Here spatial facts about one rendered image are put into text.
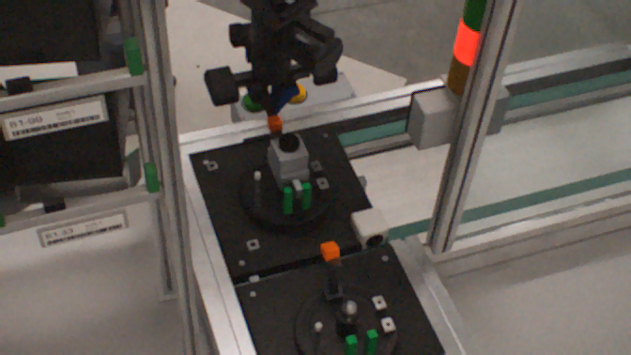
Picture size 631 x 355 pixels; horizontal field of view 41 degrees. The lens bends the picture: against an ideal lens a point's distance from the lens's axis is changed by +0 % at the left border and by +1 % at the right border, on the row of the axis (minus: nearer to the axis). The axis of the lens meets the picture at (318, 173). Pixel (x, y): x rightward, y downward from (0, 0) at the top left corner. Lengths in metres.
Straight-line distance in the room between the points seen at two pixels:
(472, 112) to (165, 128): 0.40
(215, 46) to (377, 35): 1.45
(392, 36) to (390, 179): 1.73
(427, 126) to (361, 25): 2.07
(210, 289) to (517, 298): 0.48
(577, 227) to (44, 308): 0.83
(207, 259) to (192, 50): 0.57
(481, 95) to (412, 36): 2.09
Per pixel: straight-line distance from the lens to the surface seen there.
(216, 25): 1.76
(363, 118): 1.45
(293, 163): 1.21
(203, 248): 1.27
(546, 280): 1.42
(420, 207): 1.38
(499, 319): 1.36
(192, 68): 1.67
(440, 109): 1.07
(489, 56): 0.99
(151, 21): 0.72
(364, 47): 3.04
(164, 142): 0.82
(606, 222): 1.44
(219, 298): 1.22
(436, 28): 3.17
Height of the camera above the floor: 1.98
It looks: 49 degrees down
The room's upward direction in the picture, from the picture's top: 5 degrees clockwise
